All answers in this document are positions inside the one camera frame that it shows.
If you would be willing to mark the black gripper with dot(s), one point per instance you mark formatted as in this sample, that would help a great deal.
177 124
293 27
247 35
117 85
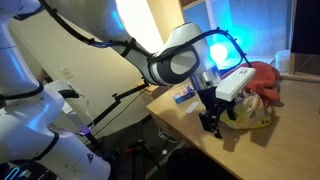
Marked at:
210 98

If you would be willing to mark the yellow green floral bag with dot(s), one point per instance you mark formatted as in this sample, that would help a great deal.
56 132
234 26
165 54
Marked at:
250 115

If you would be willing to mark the orange pink terry towel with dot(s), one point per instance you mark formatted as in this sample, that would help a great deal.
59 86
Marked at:
263 81

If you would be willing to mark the black jointed stand arm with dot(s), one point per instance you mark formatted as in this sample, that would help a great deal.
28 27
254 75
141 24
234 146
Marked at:
115 97

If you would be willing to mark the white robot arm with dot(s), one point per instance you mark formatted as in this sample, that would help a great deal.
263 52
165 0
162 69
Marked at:
30 116

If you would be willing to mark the white paper strip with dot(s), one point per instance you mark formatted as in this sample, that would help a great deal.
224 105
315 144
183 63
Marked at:
192 107

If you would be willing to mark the blue tissue packet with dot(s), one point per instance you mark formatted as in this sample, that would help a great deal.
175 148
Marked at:
183 95

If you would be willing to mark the dark blue backpack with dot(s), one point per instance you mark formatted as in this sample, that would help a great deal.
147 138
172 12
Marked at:
193 166

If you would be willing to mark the white plug charger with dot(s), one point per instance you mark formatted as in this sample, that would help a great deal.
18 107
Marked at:
164 152

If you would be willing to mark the tan cardboard box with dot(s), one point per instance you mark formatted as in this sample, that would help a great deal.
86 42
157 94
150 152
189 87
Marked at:
151 91

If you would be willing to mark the glowing round lamp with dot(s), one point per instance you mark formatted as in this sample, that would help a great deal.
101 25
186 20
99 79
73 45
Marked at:
218 53

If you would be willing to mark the white candle jar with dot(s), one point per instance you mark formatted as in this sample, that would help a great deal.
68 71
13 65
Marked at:
282 61

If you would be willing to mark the wooden shelf unit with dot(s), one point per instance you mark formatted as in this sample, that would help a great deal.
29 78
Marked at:
300 63

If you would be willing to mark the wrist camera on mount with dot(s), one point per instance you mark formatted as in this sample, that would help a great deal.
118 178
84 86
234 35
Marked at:
235 83

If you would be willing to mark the white wall socket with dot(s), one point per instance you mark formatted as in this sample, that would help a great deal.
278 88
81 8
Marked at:
66 73

